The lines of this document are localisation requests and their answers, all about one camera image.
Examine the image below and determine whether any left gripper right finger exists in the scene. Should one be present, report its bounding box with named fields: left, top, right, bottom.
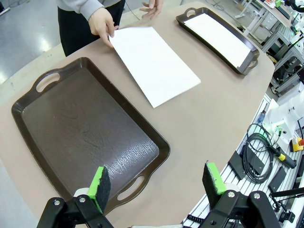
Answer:
left=202, top=162, right=282, bottom=228

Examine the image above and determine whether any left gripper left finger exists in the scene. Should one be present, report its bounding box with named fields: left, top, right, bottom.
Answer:
left=37, top=166, right=114, bottom=228

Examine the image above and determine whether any white A4 paper stack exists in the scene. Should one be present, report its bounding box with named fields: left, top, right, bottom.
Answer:
left=108, top=26, right=201, bottom=109

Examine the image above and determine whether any white A4 paper sheet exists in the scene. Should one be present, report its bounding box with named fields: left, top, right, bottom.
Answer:
left=183, top=13, right=252, bottom=68

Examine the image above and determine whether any person's right forearm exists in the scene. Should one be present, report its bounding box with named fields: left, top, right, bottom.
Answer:
left=56, top=0, right=105, bottom=21

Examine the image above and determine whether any person's right hand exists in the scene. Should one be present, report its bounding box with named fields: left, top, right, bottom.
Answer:
left=88, top=7, right=119, bottom=48

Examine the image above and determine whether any person's left hand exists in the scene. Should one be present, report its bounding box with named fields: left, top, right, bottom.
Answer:
left=139, top=0, right=164, bottom=20

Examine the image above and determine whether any black mounting plate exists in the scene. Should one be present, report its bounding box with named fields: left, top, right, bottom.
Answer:
left=227, top=150, right=247, bottom=181
left=267, top=166, right=287, bottom=193

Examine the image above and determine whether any brown plastic serving tray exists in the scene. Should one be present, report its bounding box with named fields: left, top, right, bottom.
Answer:
left=11, top=57, right=171, bottom=216
left=175, top=7, right=260, bottom=76

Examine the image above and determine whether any yellow emergency stop box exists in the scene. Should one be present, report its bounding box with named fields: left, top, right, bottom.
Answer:
left=289, top=137, right=304, bottom=152

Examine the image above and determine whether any person in grey hoodie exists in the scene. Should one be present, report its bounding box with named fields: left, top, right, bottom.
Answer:
left=56, top=0, right=126, bottom=57

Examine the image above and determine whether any background metal desk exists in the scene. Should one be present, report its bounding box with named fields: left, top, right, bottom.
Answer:
left=234, top=0, right=296, bottom=52

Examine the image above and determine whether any black curly cord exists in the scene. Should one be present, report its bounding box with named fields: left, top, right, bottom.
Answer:
left=187, top=213, right=204, bottom=224

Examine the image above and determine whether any black coiled cable bundle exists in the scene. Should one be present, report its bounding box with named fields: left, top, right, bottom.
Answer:
left=241, top=123, right=278, bottom=184

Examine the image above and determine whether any black handle with yellow ring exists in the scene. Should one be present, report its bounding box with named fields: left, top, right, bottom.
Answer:
left=267, top=144, right=297, bottom=169

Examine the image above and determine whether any aluminium frame rack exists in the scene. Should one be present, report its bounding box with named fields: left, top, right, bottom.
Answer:
left=268, top=23, right=304, bottom=97

